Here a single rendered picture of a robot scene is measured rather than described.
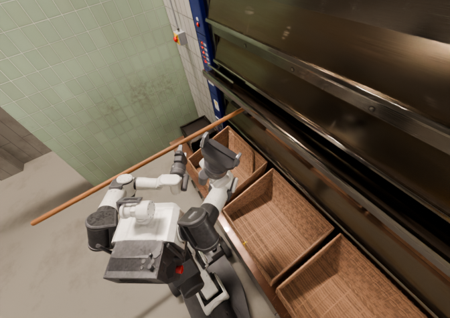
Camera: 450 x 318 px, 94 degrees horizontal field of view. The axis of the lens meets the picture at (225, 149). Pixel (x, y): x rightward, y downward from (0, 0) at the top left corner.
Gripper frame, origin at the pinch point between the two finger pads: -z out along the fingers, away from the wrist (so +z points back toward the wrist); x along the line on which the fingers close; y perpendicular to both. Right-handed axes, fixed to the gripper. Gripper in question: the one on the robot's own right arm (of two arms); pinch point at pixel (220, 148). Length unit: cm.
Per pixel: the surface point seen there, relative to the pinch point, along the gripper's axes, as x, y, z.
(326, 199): -59, 33, 59
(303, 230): -68, 20, 95
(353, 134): -38, 40, 12
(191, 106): 88, 104, 182
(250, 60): 20, 71, 34
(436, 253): -68, 10, 5
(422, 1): -23, 45, -30
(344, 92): -25, 46, 2
